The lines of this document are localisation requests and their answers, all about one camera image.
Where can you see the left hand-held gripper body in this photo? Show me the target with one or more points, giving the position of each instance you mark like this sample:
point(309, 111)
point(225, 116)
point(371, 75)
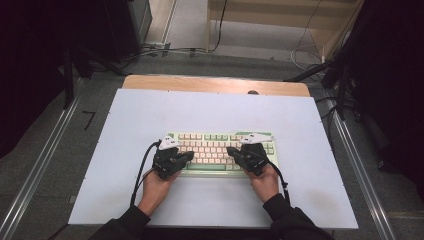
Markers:
point(166, 161)

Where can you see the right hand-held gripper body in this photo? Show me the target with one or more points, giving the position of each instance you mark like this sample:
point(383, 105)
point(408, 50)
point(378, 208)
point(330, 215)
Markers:
point(255, 158)

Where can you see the green and pink keyboard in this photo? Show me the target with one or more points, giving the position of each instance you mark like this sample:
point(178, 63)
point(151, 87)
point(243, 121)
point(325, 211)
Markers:
point(211, 153)

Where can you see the person's right hand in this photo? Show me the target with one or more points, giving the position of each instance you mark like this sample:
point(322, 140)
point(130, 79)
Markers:
point(266, 185)

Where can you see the person's left hand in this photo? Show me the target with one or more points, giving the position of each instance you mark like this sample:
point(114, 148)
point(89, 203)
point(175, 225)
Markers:
point(155, 193)

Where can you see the white board sheet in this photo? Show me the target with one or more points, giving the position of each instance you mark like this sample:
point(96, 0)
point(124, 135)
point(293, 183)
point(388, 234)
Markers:
point(206, 110)

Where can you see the wooden table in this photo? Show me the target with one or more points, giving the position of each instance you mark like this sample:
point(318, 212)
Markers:
point(200, 84)

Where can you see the person's dark clothing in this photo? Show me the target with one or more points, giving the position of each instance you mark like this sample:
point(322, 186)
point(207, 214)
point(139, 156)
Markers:
point(206, 234)

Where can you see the white power strip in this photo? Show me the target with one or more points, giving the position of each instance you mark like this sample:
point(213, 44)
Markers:
point(155, 45)

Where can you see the light wooden shelf unit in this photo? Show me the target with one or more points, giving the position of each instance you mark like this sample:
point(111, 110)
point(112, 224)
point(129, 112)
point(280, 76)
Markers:
point(266, 16)

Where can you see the dark cabinet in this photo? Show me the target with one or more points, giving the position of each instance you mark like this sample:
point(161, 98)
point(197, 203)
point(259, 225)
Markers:
point(128, 26)

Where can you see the dark curtain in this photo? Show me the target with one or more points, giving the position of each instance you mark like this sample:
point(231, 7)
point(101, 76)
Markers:
point(393, 83)
point(30, 66)

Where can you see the aluminium floor rail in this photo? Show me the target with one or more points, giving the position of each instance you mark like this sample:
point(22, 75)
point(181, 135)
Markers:
point(36, 166)
point(363, 176)

